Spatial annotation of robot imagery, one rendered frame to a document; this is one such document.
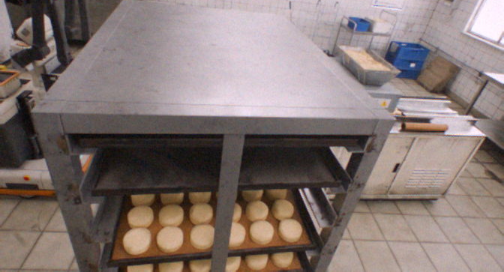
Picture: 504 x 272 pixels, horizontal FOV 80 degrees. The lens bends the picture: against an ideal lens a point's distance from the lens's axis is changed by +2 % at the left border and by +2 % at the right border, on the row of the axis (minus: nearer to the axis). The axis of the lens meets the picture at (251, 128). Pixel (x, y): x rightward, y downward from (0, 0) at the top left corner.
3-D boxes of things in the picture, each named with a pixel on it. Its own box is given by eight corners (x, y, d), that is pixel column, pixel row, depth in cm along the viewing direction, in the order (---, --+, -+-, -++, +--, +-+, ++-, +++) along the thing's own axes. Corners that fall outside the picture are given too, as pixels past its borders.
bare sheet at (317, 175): (141, 53, 93) (141, 49, 92) (265, 61, 102) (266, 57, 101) (91, 196, 44) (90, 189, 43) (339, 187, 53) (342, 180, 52)
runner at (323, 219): (255, 82, 109) (256, 75, 107) (262, 83, 109) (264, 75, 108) (319, 227, 57) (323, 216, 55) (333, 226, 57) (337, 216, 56)
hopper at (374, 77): (361, 61, 274) (367, 46, 266) (394, 89, 228) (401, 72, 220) (331, 59, 268) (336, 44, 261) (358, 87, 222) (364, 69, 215)
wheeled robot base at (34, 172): (-20, 195, 236) (-32, 171, 223) (25, 147, 289) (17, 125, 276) (71, 199, 244) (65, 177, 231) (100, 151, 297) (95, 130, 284)
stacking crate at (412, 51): (413, 53, 618) (418, 43, 608) (425, 60, 585) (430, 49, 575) (386, 50, 609) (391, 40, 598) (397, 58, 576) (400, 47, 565)
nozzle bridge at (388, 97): (348, 91, 299) (359, 58, 281) (385, 133, 240) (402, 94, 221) (316, 90, 293) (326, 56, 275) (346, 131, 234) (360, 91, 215)
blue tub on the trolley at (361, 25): (359, 26, 583) (362, 18, 574) (368, 32, 550) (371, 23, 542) (345, 25, 578) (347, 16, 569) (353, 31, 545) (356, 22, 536)
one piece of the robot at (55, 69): (40, 94, 212) (31, 65, 200) (58, 79, 235) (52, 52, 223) (64, 97, 214) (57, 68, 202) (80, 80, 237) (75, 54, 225)
